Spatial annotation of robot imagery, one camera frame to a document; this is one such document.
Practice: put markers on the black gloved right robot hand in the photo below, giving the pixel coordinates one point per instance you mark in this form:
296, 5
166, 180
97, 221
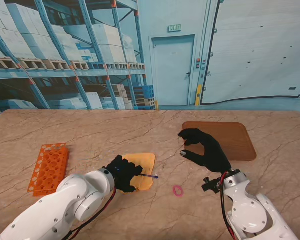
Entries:
215, 157

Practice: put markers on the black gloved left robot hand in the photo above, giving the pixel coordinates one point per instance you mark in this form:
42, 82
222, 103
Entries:
123, 175

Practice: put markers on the yellow orange cloth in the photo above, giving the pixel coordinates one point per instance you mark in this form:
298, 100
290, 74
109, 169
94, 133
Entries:
145, 162

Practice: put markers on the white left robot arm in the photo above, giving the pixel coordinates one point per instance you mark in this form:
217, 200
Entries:
65, 205

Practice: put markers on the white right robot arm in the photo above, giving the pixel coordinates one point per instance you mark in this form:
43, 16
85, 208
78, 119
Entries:
252, 215

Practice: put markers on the brown wooden tray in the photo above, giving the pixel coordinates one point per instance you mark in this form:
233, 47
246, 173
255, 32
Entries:
235, 140

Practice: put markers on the pink rubber band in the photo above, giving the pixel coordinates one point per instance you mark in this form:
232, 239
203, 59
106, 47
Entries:
174, 192

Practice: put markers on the orange plastic test tube rack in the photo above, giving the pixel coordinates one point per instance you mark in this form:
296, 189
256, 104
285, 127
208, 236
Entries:
48, 170

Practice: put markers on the warehouse print backdrop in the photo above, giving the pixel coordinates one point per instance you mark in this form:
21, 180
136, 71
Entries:
165, 25

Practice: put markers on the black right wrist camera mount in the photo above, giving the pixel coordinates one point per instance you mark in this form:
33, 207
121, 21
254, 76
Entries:
211, 185

